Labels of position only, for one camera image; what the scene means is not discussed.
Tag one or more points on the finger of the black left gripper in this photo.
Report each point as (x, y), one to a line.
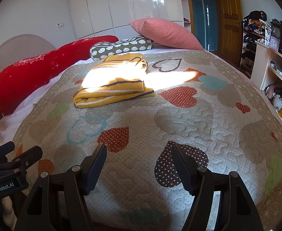
(23, 161)

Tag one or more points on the yellow striped knit sweater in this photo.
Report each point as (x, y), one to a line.
(116, 78)

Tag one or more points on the cluttered clothes rack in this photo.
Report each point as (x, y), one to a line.
(256, 29)

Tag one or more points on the white gloved left hand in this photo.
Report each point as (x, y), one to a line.
(9, 216)

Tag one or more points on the red long pillow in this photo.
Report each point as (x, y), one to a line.
(21, 79)

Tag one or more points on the round beige headboard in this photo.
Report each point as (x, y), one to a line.
(22, 47)

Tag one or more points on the heart patterned quilt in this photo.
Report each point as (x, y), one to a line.
(215, 113)

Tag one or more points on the cream shelf unit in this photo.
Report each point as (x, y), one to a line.
(267, 69)

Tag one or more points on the green patterned bolster pillow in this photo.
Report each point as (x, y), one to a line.
(102, 50)

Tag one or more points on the white glossy wardrobe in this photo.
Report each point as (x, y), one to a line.
(92, 18)

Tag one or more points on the pink ribbed pillow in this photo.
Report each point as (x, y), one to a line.
(167, 33)

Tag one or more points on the brown wooden door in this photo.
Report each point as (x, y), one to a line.
(217, 26)

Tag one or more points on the white wall socket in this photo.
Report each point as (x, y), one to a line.
(60, 25)

